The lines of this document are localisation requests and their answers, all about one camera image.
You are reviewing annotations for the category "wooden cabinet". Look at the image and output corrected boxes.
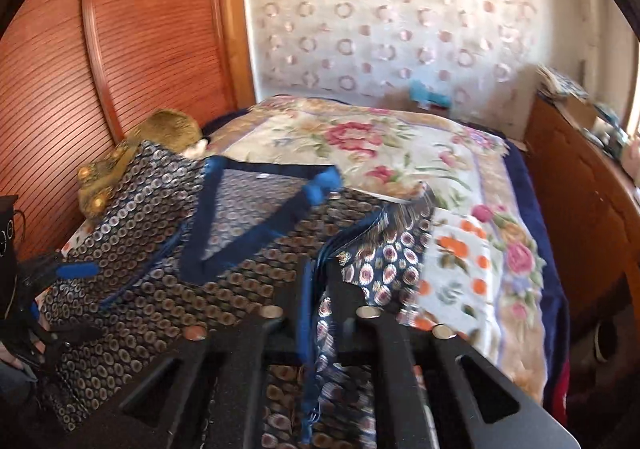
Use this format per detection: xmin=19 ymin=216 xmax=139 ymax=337
xmin=522 ymin=94 xmax=640 ymax=345

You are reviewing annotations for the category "orange fruit print sheet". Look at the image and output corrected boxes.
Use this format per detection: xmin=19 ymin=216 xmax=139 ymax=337
xmin=397 ymin=206 xmax=496 ymax=335

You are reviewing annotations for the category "stack of folded cloths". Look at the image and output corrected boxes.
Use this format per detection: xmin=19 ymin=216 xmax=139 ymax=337
xmin=537 ymin=64 xmax=591 ymax=100

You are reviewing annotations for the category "dark patterned blue-trimmed garment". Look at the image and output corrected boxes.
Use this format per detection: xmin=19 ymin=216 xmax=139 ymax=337
xmin=35 ymin=139 xmax=436 ymax=449

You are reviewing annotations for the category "floral blanket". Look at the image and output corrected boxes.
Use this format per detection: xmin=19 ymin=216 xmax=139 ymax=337
xmin=210 ymin=96 xmax=548 ymax=405

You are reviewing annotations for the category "olive gold pillow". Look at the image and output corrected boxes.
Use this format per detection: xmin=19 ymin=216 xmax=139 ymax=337
xmin=77 ymin=109 xmax=206 ymax=220

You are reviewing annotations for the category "sheer circle-patterned curtain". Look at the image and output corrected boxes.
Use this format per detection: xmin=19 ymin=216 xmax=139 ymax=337
xmin=240 ymin=0 xmax=566 ymax=130

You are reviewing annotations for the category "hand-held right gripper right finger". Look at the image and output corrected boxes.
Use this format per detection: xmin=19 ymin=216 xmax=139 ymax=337
xmin=345 ymin=305 xmax=581 ymax=449

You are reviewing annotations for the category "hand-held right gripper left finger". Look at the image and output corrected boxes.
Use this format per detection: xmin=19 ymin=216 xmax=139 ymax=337
xmin=75 ymin=255 xmax=314 ymax=449

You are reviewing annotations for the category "cardboard box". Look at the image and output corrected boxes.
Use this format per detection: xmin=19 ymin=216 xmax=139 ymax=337
xmin=565 ymin=94 xmax=598 ymax=127

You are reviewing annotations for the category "red cloth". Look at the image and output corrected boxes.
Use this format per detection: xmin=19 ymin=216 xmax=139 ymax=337
xmin=552 ymin=361 xmax=571 ymax=417

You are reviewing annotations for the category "teal box by curtain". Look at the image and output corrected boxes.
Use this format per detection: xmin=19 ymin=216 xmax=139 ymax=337
xmin=407 ymin=79 xmax=453 ymax=110

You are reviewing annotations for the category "wooden wardrobe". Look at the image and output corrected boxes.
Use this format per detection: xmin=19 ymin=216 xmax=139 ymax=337
xmin=0 ymin=0 xmax=256 ymax=260

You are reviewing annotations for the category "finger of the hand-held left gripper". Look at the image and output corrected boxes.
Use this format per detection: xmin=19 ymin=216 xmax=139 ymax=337
xmin=20 ymin=251 xmax=99 ymax=291
xmin=20 ymin=314 xmax=107 ymax=380

